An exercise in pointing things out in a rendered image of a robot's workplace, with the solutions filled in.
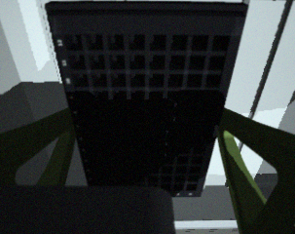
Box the grey rectangular plate holder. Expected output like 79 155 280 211
175 221 238 229

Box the white multi-well plate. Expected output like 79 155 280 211
176 228 239 234

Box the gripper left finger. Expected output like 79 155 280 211
0 107 76 185

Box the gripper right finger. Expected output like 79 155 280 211
217 108 295 234

